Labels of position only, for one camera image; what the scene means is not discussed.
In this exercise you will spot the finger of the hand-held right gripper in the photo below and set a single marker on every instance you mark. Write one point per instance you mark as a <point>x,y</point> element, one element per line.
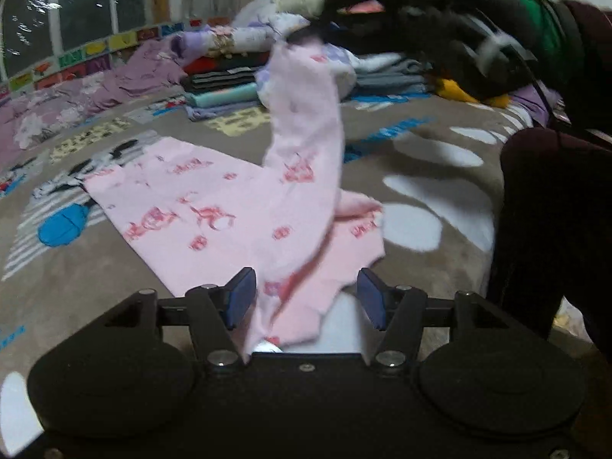
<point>313,34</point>

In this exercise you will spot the purple floral quilt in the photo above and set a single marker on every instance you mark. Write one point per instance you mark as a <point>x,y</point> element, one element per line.
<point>86,95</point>

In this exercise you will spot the wooden framed window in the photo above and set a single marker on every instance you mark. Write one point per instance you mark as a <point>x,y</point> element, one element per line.
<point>71,0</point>

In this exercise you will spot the folded purple floral garment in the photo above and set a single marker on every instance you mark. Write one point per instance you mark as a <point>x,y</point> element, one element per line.
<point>229,40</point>

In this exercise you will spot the folded teal garment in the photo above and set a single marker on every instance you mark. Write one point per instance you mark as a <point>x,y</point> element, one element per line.
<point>220,96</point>

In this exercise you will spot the pink printed garment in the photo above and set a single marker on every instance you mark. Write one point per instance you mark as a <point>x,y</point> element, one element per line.
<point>205,210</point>

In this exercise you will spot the folded dark grey clothes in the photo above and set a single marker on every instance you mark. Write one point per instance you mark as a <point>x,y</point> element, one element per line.
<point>387,76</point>

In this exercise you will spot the folded red green sweater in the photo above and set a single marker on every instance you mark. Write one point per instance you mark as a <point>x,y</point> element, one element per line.
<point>215,63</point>

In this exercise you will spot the yellow plush toy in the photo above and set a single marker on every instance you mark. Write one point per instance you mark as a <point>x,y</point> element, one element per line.
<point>454,90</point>

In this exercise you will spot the cartoon printed blanket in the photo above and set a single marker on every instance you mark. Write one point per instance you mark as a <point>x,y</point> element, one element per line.
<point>430,191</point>

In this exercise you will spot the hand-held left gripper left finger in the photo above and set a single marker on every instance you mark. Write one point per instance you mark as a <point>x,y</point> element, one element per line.
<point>241,296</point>

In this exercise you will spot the folded lavender garment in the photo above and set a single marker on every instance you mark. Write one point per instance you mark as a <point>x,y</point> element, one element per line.
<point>210,112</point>

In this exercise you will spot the colourful alphabet foam mat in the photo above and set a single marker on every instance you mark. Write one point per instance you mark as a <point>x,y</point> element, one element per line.
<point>95,55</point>

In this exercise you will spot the folded black striped garment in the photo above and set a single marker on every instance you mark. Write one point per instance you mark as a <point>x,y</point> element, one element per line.
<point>215,81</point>

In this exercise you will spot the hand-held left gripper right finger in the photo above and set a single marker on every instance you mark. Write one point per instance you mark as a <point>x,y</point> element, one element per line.
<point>372,299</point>

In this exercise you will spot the white floral fleece pajama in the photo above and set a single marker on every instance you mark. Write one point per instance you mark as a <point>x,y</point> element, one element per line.
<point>342,69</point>

